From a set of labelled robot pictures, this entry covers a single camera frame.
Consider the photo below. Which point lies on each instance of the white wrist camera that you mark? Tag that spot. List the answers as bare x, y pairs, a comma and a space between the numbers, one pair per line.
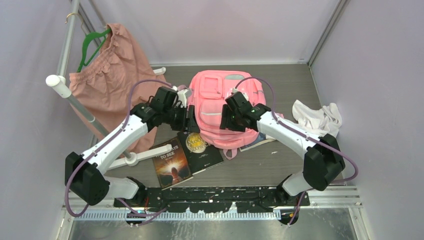
234, 90
183, 93

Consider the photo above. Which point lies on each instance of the blue book under backpack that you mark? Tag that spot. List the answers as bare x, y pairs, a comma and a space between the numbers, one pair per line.
260, 140

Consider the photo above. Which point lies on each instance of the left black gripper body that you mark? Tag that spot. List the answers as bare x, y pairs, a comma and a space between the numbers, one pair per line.
176, 117

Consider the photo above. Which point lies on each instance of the pink shorts on hanger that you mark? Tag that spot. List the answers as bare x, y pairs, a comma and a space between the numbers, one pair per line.
119, 78

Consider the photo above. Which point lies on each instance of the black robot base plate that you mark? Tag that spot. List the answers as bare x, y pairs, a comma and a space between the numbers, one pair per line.
245, 199

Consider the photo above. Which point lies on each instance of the white crumpled cloth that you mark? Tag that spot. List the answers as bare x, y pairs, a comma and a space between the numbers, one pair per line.
326, 120

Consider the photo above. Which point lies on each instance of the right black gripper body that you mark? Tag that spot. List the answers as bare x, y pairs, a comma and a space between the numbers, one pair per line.
236, 124

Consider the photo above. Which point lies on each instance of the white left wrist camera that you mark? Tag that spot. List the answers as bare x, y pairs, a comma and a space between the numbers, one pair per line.
183, 93

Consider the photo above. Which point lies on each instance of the white slotted cable duct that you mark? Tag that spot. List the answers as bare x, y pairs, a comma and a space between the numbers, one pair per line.
126, 215

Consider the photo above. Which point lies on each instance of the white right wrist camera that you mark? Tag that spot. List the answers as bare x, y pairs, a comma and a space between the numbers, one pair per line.
234, 90

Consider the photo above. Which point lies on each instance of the Three Days To See book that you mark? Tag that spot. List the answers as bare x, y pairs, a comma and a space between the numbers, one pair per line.
171, 168

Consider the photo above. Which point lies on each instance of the white clothes rack stand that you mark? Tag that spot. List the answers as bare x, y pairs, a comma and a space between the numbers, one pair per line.
92, 119

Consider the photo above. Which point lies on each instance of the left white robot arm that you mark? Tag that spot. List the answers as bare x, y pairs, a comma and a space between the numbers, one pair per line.
85, 172

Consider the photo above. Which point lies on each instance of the pink student backpack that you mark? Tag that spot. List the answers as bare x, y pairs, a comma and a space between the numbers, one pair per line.
209, 89

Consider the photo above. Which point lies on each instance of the Moon and Sixpence book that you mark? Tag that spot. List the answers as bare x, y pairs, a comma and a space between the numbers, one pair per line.
200, 155

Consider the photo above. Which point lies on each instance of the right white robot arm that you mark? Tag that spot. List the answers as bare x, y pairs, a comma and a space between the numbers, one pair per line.
321, 156

